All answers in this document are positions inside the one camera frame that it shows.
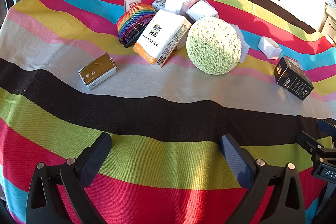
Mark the small white box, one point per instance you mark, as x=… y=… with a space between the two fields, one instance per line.
x=269 y=47

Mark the plain white box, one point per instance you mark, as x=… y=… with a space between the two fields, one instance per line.
x=244 y=49

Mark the white and orange tissue pack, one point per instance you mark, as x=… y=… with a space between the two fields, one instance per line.
x=160 y=37

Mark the gold tissue pack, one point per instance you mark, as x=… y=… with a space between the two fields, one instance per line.
x=95 y=70

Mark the large white cardboard box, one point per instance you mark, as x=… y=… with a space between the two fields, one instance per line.
x=183 y=1

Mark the striped colourful tablecloth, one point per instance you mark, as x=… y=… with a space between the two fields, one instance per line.
x=157 y=108

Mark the white cardboard carton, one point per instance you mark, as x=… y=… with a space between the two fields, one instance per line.
x=329 y=24

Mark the white cube box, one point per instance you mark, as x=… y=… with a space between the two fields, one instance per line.
x=200 y=11

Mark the white box with dark print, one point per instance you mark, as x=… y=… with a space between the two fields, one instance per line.
x=158 y=2

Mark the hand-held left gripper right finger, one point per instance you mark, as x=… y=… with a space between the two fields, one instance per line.
x=236 y=161

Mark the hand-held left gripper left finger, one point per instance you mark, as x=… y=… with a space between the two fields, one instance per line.
x=97 y=158

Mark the green sponge ball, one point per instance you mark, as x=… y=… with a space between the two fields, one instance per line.
x=212 y=45

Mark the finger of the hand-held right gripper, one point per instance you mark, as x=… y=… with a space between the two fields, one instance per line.
x=308 y=141
x=326 y=126

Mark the black box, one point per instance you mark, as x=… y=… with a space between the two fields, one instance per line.
x=294 y=79

